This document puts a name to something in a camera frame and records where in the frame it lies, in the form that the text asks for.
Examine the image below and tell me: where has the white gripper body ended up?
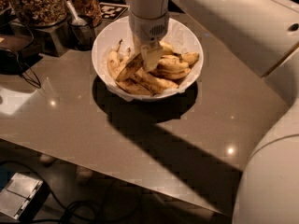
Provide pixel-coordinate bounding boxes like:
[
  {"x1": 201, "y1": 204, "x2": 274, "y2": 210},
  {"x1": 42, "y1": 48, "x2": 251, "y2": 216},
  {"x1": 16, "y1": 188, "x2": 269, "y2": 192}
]
[{"x1": 129, "y1": 12, "x2": 169, "y2": 44}]

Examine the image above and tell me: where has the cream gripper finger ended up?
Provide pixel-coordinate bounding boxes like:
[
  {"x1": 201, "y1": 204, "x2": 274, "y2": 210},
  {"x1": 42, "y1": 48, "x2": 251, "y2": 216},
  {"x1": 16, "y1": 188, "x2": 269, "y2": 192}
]
[
  {"x1": 133, "y1": 35, "x2": 143, "y2": 54},
  {"x1": 141, "y1": 43, "x2": 164, "y2": 72}
]

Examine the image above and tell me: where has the large top banana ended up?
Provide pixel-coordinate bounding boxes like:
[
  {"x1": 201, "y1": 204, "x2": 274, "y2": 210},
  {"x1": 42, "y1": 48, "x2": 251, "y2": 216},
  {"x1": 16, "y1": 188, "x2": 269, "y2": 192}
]
[{"x1": 116, "y1": 53, "x2": 143, "y2": 82}]

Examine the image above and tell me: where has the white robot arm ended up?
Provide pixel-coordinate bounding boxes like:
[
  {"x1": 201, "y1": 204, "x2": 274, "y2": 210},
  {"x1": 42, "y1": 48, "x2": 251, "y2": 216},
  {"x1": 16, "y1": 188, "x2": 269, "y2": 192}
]
[{"x1": 129, "y1": 0, "x2": 299, "y2": 224}]

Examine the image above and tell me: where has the right stacked banana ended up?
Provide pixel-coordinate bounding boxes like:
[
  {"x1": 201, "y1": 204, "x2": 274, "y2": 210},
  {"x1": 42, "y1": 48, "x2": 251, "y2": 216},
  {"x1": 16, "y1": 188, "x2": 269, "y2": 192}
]
[{"x1": 151, "y1": 55, "x2": 191, "y2": 80}]

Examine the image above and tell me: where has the left edge banana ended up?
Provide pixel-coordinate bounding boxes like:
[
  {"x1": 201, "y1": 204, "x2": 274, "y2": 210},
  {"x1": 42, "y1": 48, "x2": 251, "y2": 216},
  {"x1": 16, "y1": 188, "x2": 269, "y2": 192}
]
[{"x1": 107, "y1": 40, "x2": 122, "y2": 79}]

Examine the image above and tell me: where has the lower middle banana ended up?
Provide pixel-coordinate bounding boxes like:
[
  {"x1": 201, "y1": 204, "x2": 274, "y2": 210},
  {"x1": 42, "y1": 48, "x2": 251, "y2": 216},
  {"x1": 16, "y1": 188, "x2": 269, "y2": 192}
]
[{"x1": 131, "y1": 68, "x2": 178, "y2": 94}]

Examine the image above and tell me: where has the white bowl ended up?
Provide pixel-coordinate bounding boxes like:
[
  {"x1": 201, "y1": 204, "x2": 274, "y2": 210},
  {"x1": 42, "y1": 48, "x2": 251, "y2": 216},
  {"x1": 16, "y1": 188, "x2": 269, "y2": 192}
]
[{"x1": 92, "y1": 16, "x2": 204, "y2": 102}]

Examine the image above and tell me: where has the bottom front banana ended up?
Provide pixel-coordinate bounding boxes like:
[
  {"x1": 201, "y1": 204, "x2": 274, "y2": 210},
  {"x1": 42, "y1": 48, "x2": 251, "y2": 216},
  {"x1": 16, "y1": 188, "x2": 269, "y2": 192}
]
[{"x1": 116, "y1": 79, "x2": 152, "y2": 96}]

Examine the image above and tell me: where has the small far-right banana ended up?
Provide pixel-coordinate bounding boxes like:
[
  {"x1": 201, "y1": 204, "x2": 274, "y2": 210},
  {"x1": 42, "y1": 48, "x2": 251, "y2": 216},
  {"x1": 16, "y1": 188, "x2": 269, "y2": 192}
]
[{"x1": 179, "y1": 51, "x2": 199, "y2": 66}]

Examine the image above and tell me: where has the black white marker tag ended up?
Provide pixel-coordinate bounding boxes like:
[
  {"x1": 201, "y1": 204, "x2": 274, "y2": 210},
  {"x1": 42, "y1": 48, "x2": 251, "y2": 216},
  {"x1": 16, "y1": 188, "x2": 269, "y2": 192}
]
[{"x1": 100, "y1": 2, "x2": 128, "y2": 21}]

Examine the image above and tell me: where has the dark cup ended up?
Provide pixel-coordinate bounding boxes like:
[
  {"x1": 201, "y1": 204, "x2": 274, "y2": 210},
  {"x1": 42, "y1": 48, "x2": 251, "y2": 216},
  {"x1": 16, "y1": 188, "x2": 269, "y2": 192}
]
[{"x1": 67, "y1": 15, "x2": 95, "y2": 51}]

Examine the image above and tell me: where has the white plastic spoon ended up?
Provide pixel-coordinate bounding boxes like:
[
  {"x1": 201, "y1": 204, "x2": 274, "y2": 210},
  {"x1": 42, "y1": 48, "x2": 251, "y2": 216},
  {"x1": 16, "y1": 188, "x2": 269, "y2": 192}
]
[{"x1": 64, "y1": 0, "x2": 87, "y2": 26}]

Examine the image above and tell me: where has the glass jar of granola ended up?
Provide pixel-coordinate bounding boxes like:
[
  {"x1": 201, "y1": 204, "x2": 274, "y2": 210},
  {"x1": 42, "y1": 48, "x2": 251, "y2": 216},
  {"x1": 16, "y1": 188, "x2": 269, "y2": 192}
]
[{"x1": 72, "y1": 0, "x2": 102, "y2": 27}]

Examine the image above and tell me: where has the metal jar stand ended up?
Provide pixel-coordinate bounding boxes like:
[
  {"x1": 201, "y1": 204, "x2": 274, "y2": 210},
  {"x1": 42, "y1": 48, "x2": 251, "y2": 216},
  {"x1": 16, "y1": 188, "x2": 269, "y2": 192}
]
[{"x1": 31, "y1": 21, "x2": 70, "y2": 57}]

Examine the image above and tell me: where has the glass jar of nuts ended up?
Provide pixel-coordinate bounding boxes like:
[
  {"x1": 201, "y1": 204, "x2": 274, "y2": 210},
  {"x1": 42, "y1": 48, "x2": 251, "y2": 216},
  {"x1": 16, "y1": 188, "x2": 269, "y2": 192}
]
[{"x1": 10, "y1": 0, "x2": 66, "y2": 27}]

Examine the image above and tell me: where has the grey box on floor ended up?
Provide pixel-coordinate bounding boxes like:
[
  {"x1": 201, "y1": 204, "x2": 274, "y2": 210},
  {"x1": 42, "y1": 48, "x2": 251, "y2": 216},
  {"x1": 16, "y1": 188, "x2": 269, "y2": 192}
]
[{"x1": 0, "y1": 173, "x2": 43, "y2": 220}]

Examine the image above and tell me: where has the black device with cable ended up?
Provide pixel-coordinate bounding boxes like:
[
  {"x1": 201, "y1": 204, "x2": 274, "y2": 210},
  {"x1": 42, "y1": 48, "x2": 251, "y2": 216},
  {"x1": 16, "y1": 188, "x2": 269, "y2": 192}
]
[{"x1": 0, "y1": 21, "x2": 42, "y2": 89}]

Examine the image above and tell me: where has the black floor cable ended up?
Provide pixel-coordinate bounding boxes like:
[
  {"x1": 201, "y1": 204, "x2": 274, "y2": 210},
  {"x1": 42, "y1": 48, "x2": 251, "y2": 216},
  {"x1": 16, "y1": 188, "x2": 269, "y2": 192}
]
[{"x1": 0, "y1": 160, "x2": 141, "y2": 224}]

